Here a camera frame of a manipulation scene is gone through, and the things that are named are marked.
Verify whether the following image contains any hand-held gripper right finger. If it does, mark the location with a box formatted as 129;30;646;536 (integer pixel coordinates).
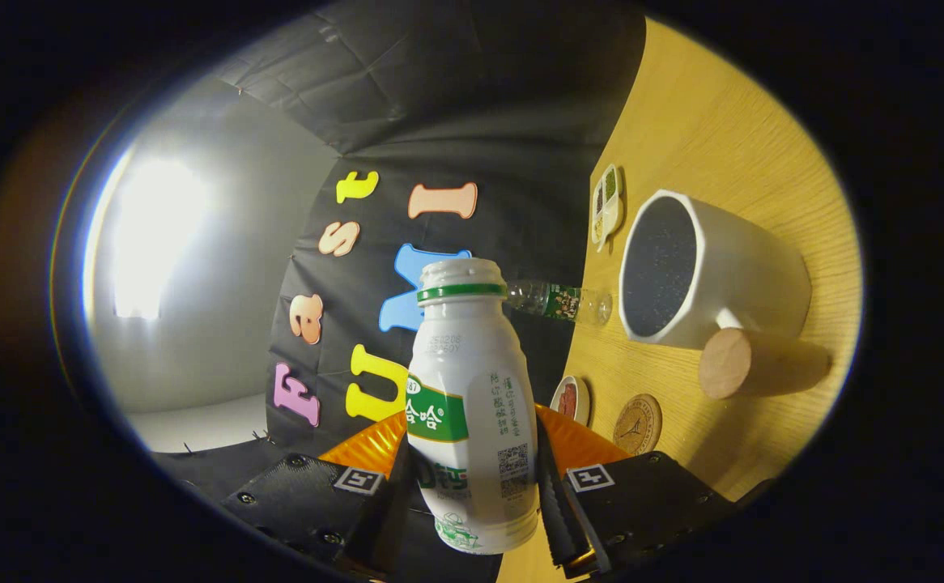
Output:
535;403;738;580

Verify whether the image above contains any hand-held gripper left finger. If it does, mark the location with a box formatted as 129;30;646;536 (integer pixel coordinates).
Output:
221;411;416;580

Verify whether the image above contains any round brown coaster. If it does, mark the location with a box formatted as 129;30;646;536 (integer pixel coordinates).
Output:
612;394;664;455

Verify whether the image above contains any white juice bottle green label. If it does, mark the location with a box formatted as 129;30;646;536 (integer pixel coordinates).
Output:
405;257;540;555

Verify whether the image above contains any white cup wooden handle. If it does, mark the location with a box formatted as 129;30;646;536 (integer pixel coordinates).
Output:
618;189;833;400

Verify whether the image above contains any clear plastic water bottle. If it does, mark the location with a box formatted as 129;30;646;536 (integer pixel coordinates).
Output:
507;279;614;326

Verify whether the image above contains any round white plate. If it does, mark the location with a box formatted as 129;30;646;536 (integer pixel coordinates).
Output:
550;375;591;428

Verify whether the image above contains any white divided dish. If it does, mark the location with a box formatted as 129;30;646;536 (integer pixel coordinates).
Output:
591;164;625;252

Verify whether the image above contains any wooden table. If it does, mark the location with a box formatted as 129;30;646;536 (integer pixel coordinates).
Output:
496;16;863;583

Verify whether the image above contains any black backdrop cloth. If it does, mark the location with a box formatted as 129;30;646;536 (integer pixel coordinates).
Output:
152;0;647;583

